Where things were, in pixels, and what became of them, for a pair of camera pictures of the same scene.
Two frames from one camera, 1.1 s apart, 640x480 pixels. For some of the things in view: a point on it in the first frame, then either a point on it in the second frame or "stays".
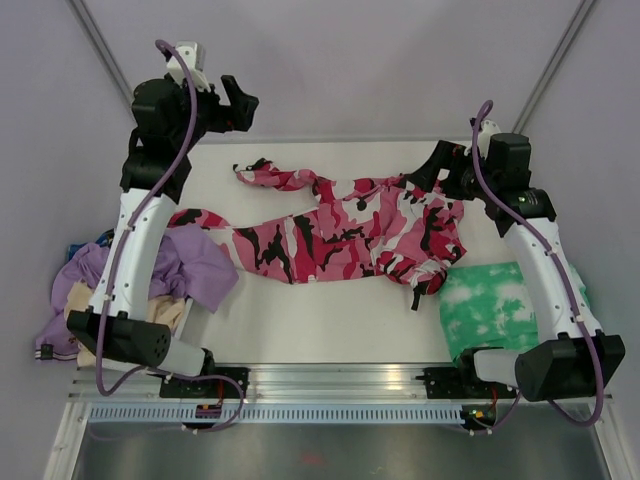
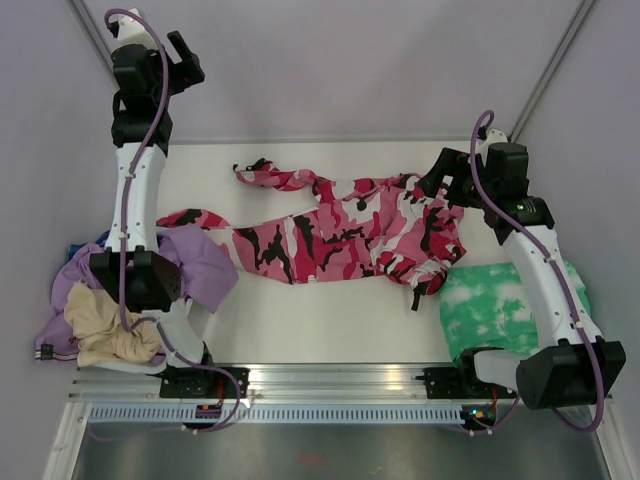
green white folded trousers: [487, 305] stays
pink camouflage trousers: [363, 228] stays
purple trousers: [190, 264] stays
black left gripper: [243, 104] to [187, 72]
